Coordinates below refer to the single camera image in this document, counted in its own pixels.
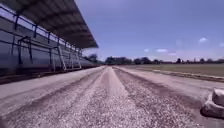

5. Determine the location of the row of distant trees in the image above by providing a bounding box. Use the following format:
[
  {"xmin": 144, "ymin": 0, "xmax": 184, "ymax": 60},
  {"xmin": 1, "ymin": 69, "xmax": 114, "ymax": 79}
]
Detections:
[{"xmin": 83, "ymin": 53, "xmax": 224, "ymax": 66}]

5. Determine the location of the grey gravel track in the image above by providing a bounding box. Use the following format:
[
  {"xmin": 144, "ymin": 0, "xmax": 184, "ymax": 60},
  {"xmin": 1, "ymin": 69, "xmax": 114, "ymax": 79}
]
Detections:
[{"xmin": 0, "ymin": 65, "xmax": 224, "ymax": 128}]

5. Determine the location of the green grass field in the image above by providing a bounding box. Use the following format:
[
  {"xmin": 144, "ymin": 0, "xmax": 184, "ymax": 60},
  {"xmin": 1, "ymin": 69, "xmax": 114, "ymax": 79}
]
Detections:
[{"xmin": 117, "ymin": 63, "xmax": 224, "ymax": 78}]

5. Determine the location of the roofed grandstand building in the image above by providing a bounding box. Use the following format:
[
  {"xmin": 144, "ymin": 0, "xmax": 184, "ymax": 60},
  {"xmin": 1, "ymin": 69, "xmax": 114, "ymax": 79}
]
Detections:
[{"xmin": 0, "ymin": 0, "xmax": 100, "ymax": 85}]

